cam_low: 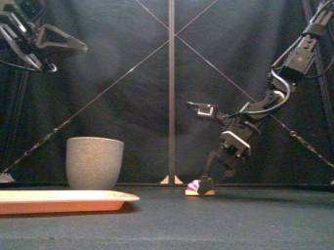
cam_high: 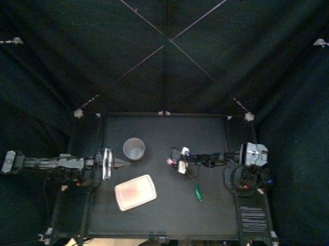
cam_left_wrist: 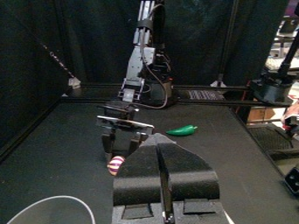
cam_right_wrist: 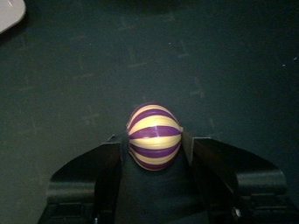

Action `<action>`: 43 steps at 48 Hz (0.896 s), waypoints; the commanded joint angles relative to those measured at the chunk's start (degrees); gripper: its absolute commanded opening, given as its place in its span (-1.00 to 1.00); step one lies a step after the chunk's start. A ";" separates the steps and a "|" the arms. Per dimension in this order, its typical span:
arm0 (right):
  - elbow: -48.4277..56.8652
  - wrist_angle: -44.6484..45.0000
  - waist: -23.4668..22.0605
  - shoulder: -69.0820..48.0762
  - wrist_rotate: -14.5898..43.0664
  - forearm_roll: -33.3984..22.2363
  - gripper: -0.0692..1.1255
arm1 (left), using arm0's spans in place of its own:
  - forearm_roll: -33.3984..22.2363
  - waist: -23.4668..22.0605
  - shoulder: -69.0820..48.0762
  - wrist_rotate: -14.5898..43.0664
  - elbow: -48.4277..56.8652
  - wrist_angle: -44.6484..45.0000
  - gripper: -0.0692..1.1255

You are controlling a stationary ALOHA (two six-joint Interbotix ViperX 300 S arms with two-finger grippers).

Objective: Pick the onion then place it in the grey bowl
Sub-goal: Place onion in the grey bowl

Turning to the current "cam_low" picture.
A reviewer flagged grey speckled bowl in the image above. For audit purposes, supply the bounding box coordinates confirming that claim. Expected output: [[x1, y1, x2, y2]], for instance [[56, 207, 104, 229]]
[[65, 136, 125, 191]]

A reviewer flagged orange plastic tray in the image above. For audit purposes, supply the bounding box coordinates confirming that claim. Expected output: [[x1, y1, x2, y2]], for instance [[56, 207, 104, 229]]
[[0, 189, 140, 216]]

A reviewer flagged tan post base bracket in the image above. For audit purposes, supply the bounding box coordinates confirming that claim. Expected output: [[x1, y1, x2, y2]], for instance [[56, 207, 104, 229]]
[[159, 174, 184, 186]]

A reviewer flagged purple white toy onion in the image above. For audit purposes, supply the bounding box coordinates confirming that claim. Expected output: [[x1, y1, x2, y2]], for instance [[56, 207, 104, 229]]
[[184, 178, 216, 197]]

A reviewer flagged grey corner anchor bracket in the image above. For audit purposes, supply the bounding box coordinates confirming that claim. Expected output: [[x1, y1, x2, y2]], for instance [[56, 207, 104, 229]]
[[0, 172, 16, 185]]

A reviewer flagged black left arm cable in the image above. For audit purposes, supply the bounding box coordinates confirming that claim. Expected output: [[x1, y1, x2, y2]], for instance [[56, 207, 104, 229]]
[[0, 58, 58, 74]]

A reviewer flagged grey vertical frame post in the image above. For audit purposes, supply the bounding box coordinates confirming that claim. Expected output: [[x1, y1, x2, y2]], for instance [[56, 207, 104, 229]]
[[167, 0, 177, 186]]

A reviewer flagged grey right arm cable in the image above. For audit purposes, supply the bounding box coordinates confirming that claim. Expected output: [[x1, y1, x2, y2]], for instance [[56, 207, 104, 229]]
[[227, 67, 292, 119]]

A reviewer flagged dark slanted frame post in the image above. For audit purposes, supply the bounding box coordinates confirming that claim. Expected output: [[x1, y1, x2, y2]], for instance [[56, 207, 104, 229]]
[[300, 0, 334, 154]]

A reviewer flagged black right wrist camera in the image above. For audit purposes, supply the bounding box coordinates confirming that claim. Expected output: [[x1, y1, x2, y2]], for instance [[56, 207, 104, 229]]
[[185, 101, 228, 124]]

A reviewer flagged thin diagonal brace wire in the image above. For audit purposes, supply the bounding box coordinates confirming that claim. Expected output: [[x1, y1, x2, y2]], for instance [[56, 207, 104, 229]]
[[0, 0, 220, 174], [133, 0, 334, 169]]

